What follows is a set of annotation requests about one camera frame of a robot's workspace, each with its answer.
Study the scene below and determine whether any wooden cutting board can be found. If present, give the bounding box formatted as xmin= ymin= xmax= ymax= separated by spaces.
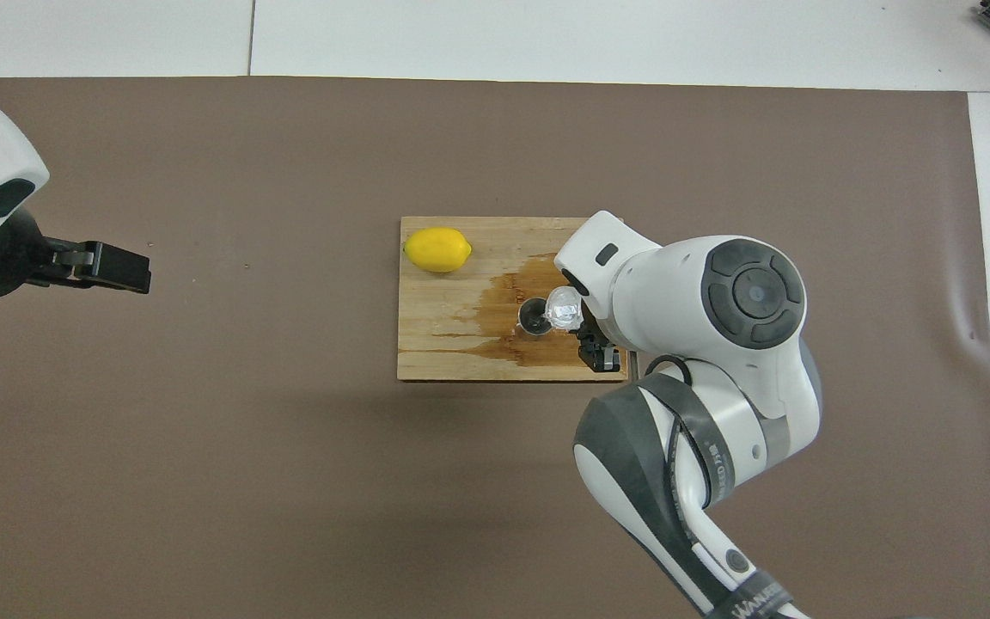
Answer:
xmin=397 ymin=216 xmax=630 ymax=383

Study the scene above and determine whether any small clear plastic cup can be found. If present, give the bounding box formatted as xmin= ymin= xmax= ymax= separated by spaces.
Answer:
xmin=544 ymin=287 xmax=587 ymax=333

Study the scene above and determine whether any steel double jigger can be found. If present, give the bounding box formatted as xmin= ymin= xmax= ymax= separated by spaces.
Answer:
xmin=517 ymin=297 xmax=553 ymax=336

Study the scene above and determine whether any yellow lemon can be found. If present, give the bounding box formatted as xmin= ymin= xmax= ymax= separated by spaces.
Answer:
xmin=403 ymin=227 xmax=473 ymax=274

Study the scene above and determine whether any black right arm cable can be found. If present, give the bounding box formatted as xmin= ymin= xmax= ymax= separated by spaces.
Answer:
xmin=643 ymin=352 xmax=715 ymax=517

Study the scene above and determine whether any brown paper table mat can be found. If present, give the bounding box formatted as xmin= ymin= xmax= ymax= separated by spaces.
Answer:
xmin=0 ymin=76 xmax=990 ymax=619

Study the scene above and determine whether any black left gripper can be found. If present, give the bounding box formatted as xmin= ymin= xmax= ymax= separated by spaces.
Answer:
xmin=0 ymin=208 xmax=152 ymax=301

